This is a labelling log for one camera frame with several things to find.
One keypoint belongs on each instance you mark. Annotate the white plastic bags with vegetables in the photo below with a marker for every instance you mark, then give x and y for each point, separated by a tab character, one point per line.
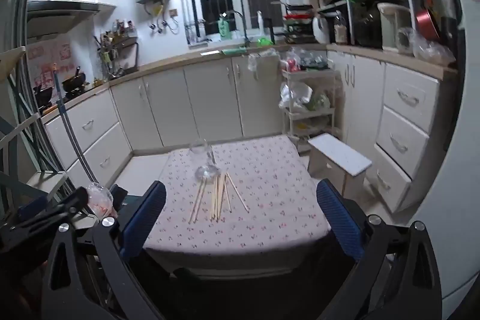
300	95

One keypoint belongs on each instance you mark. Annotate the green dish soap bottle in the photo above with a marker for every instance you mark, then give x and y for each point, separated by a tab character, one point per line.
224	29

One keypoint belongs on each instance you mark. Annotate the white base cabinet with doors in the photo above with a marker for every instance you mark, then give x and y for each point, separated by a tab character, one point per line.
363	98
210	98

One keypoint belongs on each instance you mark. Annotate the white shelf with green frame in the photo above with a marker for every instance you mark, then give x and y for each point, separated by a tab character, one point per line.
15	59

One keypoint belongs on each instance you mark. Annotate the white three-tier cart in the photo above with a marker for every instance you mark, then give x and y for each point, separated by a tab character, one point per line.
287	115

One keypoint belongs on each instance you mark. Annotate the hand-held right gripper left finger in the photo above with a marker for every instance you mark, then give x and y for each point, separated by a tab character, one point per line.
144	218

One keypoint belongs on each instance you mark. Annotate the clear plastic bottle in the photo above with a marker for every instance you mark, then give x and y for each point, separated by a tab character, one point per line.
340	33

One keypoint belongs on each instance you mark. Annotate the clear glass jar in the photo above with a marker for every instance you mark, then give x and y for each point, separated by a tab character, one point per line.
204	172

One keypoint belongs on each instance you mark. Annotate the wall spice shelf with bottles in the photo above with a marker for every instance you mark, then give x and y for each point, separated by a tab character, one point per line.
125	40

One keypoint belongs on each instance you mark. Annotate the black curved faucet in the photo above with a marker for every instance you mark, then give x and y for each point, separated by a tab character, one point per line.
244	27

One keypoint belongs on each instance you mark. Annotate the white two-drawer cabinet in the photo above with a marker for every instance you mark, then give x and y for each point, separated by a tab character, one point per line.
93	132

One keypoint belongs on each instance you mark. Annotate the white refrigerator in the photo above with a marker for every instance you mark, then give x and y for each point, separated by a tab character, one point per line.
450	155

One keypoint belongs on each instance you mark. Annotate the black dish rack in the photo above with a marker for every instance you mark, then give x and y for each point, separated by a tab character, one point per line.
298	29

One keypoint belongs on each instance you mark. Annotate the green dish rag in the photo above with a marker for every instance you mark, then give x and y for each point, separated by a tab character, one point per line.
234	51

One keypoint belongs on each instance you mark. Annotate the black frying pan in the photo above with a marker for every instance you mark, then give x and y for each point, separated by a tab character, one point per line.
300	7

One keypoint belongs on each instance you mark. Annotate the pale cutting board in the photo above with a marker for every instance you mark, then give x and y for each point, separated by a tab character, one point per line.
132	57

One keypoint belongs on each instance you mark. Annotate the white wooden stool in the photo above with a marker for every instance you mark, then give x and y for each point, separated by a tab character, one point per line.
337	155

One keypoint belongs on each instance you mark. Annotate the translucent hanging plastic bag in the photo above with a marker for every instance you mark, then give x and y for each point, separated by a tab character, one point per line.
262	61

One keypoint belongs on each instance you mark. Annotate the floral tablecloth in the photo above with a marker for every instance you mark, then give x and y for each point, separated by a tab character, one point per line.
270	200

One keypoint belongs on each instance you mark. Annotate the grey range hood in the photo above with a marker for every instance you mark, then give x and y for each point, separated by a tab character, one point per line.
56	20

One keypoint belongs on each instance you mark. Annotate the black tray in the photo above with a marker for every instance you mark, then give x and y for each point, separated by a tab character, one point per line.
315	62

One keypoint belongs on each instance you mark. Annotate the red packet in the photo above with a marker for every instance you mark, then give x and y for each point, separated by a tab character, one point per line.
292	65

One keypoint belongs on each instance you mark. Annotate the red pot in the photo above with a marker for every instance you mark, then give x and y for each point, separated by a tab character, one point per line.
427	24

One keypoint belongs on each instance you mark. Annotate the red bowl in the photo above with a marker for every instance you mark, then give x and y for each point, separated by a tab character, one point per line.
298	18

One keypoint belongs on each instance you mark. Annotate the water heater pipes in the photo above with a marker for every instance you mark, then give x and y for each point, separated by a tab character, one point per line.
153	27

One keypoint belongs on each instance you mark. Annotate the white three-drawer cabinet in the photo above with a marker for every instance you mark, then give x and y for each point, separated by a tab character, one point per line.
408	125

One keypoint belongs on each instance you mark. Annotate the black wok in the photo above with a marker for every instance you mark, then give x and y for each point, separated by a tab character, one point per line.
43	93
75	82

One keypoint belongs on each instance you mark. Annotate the black gas stove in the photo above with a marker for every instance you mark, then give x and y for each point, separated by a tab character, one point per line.
78	92

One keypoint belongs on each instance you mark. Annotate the utensil holder with kitchen tools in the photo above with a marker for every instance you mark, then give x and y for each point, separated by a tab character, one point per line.
108	57

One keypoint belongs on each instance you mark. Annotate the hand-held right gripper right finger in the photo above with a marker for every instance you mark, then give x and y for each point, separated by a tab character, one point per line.
339	218

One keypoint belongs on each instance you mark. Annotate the red and pink wall stickers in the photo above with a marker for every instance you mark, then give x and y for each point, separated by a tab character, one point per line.
48	57

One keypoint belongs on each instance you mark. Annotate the black air fryer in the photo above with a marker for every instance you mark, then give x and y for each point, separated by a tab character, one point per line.
367	27

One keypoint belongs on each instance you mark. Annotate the beige kitchen countertop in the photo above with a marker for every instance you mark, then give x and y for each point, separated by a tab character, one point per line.
168	59

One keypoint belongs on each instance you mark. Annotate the bunch of wooden chopsticks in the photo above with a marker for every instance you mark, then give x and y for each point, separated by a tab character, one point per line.
216	200

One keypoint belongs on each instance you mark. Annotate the white jug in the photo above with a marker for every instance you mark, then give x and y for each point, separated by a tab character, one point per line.
320	29

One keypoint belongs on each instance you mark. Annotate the white spray bottle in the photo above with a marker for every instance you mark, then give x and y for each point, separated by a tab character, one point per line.
260	25

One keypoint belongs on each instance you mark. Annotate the crumpled clear plastic bag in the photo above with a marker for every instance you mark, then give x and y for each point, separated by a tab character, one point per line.
431	50

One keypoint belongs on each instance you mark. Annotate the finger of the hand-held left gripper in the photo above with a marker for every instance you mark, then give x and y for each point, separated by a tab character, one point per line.
33	210
69	200

